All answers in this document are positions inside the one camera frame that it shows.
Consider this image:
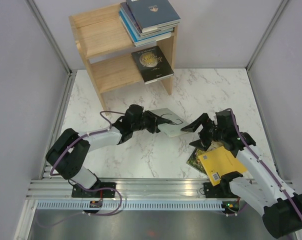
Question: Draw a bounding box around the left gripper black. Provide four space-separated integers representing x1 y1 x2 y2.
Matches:
131 110 172 134

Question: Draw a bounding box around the dark purple galaxy book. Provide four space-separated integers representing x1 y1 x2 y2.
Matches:
120 2 176 40

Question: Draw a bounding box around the wooden two-tier shelf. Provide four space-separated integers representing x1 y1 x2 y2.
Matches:
68 3 179 116

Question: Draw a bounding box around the pale green thin file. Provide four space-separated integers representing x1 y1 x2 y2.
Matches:
151 108 189 138

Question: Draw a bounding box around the left aluminium frame post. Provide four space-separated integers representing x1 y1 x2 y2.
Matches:
25 0 73 76

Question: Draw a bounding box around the white slotted cable duct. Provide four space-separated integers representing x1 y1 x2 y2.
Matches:
36 199 225 211

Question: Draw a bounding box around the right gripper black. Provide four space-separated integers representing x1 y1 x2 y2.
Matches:
180 113 225 152

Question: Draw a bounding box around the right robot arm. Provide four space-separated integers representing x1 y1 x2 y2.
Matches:
181 108 302 239

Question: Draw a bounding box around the aluminium frame post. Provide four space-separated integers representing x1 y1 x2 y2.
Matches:
25 0 73 76
245 0 291 73

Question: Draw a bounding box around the right aluminium frame post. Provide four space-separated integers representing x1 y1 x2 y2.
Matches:
245 0 291 73

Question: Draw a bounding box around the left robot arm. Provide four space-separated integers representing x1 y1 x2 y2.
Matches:
45 104 173 198

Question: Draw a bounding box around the green Alice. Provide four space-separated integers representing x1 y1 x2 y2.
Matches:
186 141 222 175

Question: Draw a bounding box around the yellow book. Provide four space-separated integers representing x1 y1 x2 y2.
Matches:
196 146 248 186

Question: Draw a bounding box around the bright blue book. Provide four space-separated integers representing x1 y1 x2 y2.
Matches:
119 16 172 47

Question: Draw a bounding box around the light blue book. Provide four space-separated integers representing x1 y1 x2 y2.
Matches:
119 9 174 47

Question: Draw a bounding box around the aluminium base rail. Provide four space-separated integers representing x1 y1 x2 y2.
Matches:
28 177 298 201

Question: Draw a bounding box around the black book white lettering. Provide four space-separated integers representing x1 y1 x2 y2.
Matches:
131 45 174 85

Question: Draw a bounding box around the navy blue crest book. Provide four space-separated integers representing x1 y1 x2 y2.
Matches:
126 0 181 33

